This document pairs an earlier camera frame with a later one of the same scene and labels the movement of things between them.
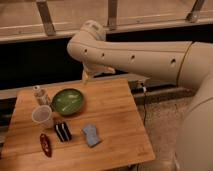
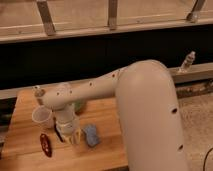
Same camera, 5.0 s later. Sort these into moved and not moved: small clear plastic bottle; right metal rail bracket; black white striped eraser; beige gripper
Moved: beige gripper
Not moved: black white striped eraser; right metal rail bracket; small clear plastic bottle
